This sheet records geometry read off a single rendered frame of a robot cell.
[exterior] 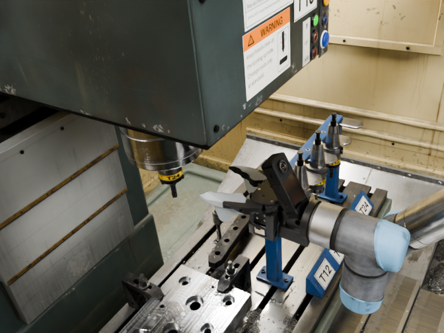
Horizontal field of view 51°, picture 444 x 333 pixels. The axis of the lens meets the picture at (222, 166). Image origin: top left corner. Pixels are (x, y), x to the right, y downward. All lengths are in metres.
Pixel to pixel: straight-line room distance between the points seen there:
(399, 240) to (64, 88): 0.60
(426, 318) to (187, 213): 1.11
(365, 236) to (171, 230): 1.43
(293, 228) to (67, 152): 0.71
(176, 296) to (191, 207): 0.98
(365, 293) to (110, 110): 0.52
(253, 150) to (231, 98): 1.42
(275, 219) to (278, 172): 0.10
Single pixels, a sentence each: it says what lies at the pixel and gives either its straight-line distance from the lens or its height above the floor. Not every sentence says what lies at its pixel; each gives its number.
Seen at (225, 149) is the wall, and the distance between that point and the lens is 2.29.
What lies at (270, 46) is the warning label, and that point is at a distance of 0.78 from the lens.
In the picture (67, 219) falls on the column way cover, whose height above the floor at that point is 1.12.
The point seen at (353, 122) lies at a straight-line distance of 1.52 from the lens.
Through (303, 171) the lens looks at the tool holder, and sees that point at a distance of 1.17.
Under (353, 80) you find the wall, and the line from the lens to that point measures 1.82.
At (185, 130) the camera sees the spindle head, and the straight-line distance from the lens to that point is 0.68.
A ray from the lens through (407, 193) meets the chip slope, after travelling 1.90.
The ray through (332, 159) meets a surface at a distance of 1.33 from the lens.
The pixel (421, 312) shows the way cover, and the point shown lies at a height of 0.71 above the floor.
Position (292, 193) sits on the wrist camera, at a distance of 0.79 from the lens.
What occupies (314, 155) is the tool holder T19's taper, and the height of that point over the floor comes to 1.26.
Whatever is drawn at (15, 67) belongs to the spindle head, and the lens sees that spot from 0.94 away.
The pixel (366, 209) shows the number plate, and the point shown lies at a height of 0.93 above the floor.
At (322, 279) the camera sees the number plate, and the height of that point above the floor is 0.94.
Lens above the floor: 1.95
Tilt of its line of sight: 34 degrees down
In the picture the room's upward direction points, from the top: 6 degrees counter-clockwise
